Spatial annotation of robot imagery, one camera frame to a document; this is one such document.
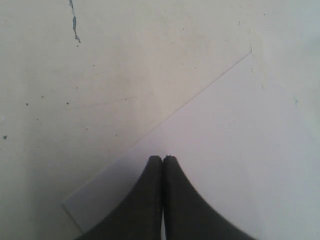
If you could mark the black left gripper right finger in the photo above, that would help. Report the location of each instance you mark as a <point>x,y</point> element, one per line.
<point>187,216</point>

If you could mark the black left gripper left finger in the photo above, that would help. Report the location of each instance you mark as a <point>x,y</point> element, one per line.
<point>139,215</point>

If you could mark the white paper sheet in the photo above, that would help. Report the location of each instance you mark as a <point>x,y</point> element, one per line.
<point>244,147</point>

